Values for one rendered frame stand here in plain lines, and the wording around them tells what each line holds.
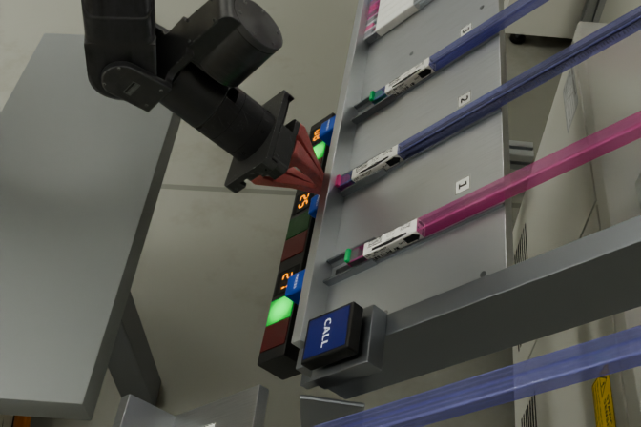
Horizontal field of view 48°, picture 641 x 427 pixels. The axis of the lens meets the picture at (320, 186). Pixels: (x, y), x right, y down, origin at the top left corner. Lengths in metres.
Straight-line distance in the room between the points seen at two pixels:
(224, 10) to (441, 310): 0.30
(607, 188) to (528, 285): 0.46
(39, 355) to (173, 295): 0.76
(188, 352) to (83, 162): 0.61
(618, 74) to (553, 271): 0.66
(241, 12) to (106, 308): 0.37
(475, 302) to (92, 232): 0.52
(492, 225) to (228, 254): 1.09
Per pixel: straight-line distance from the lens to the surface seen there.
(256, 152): 0.70
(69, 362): 0.81
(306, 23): 2.22
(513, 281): 0.51
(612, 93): 1.09
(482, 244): 0.56
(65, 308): 0.85
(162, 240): 1.66
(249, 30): 0.63
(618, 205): 0.94
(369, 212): 0.69
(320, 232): 0.69
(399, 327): 0.56
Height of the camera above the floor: 1.28
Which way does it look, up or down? 48 degrees down
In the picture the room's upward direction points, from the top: straight up
